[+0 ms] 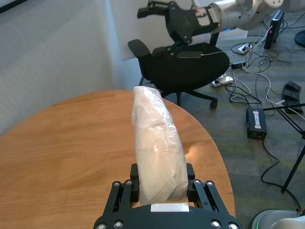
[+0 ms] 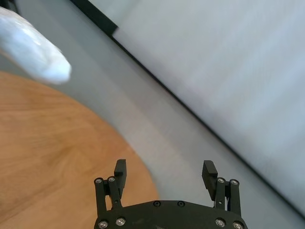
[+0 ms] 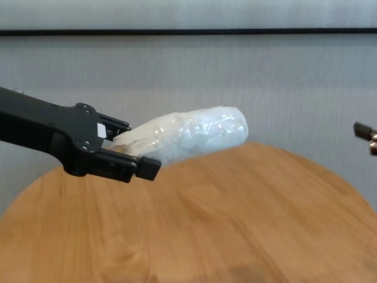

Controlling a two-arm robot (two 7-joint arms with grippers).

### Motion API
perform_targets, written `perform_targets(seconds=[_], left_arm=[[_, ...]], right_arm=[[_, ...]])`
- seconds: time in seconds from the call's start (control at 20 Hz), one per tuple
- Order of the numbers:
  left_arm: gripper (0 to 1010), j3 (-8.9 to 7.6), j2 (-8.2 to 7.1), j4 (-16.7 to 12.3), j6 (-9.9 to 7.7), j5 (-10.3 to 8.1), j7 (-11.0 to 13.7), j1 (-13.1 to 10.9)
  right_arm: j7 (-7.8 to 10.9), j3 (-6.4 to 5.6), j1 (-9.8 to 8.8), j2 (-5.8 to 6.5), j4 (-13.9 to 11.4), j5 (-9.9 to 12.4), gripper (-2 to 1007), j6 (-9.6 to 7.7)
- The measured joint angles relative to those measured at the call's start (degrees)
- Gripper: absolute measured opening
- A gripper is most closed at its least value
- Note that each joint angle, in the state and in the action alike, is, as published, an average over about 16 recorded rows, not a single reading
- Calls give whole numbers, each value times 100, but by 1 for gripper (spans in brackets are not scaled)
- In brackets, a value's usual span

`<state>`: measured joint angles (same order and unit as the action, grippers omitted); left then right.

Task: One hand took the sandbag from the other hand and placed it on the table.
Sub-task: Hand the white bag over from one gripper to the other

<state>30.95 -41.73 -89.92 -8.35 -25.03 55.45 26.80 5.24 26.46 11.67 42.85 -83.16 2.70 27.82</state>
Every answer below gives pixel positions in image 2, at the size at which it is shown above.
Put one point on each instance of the dark window frame block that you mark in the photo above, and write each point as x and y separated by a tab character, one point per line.
95	14

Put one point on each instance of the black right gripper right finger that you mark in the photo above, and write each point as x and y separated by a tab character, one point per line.
210	181

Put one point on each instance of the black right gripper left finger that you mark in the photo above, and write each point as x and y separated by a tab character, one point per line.
119	181

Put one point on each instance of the white plastic-wrapped sandbag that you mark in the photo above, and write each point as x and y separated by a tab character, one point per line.
31	47

